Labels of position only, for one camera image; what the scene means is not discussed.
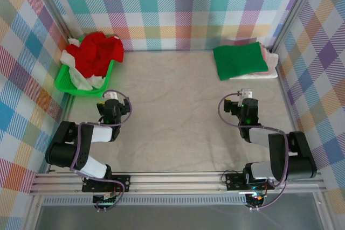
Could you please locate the green t-shirt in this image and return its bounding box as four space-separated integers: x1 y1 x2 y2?
212 41 270 81

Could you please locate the crumpled white t-shirt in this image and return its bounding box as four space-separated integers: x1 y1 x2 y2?
59 38 106 90

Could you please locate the green plastic basket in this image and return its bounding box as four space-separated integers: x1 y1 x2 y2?
55 59 115 97

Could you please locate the red t-shirt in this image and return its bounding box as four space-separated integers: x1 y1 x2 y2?
66 32 125 79

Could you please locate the folded white t-shirt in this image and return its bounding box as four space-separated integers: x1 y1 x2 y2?
229 52 280 80

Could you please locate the folded pink t-shirt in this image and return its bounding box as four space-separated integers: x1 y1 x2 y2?
252 45 273 76

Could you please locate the beige wrinkled table cover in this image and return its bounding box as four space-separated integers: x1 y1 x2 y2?
66 51 297 173

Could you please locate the green circuit board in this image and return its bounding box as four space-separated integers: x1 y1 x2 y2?
93 193 121 205
246 192 266 206

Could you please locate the grey metal sheet panel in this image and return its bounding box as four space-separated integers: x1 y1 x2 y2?
25 192 331 230

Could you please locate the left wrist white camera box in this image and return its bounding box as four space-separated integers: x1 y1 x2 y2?
103 91 119 101

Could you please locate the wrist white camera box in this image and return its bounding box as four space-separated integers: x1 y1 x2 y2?
237 88 254 101
103 91 119 101

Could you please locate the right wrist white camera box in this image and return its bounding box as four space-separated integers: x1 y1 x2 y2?
237 88 254 101

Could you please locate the aluminium frame side bar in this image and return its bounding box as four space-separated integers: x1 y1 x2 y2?
276 57 309 171
44 94 76 173

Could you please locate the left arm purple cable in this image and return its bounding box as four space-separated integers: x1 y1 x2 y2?
69 89 134 212

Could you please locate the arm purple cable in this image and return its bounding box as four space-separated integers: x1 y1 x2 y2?
69 89 134 212
217 92 291 211

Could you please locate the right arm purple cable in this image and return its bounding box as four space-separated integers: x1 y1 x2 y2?
217 92 291 211

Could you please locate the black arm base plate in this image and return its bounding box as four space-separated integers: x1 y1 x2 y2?
81 175 132 193
225 172 275 191

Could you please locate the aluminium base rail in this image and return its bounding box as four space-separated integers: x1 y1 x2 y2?
29 172 327 194

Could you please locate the aluminium frame post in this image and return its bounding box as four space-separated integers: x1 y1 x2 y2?
269 0 321 53
33 0 75 41

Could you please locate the grey slotted cable duct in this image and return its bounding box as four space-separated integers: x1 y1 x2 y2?
43 196 249 206

